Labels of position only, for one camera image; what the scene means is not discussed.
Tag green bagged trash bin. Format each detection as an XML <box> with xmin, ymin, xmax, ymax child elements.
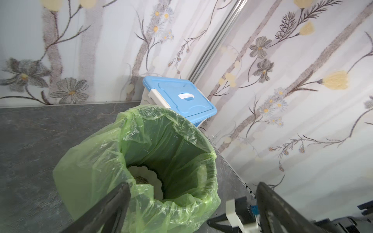
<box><xmin>53</xmin><ymin>105</ymin><xmax>220</xmax><ymax>233</ymax></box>

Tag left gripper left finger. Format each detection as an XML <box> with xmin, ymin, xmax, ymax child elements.
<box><xmin>62</xmin><ymin>182</ymin><xmax>131</xmax><ymax>233</ymax></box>

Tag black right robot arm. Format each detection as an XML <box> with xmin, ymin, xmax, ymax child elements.
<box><xmin>207</xmin><ymin>197</ymin><xmax>373</xmax><ymax>233</ymax></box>

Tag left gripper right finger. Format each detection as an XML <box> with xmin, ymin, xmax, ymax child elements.
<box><xmin>255</xmin><ymin>182</ymin><xmax>322</xmax><ymax>233</ymax></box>

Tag blue lidded storage box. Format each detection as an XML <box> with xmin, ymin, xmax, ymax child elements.
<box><xmin>140</xmin><ymin>76</ymin><xmax>217</xmax><ymax>127</ymax></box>

